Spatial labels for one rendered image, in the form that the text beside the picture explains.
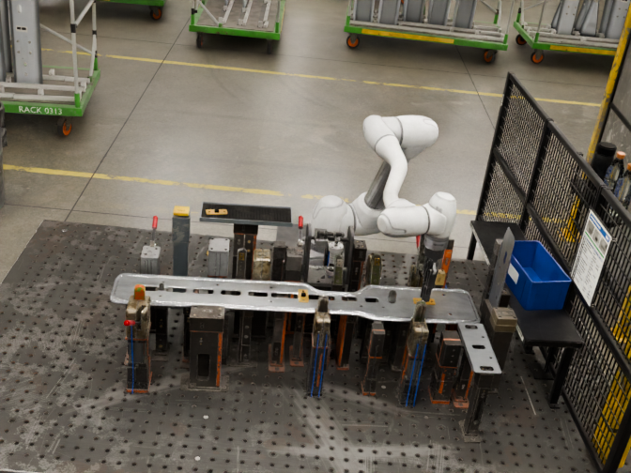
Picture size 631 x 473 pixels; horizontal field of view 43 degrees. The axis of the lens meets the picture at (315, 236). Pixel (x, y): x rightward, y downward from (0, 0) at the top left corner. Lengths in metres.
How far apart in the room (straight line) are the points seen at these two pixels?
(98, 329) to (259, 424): 0.84
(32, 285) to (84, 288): 0.22
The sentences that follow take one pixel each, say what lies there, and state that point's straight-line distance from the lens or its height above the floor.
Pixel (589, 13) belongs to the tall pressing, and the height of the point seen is 0.57.
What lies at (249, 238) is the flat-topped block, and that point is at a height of 1.06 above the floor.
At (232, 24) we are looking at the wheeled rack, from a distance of 9.16.
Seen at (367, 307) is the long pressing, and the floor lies 1.00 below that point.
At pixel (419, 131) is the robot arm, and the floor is 1.49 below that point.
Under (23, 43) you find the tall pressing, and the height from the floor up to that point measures 0.64.
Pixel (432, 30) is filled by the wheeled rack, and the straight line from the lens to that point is 9.72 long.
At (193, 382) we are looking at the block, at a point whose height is 0.73.
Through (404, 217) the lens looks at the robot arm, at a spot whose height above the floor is 1.41.
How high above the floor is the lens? 2.69
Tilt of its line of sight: 30 degrees down
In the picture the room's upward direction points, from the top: 6 degrees clockwise
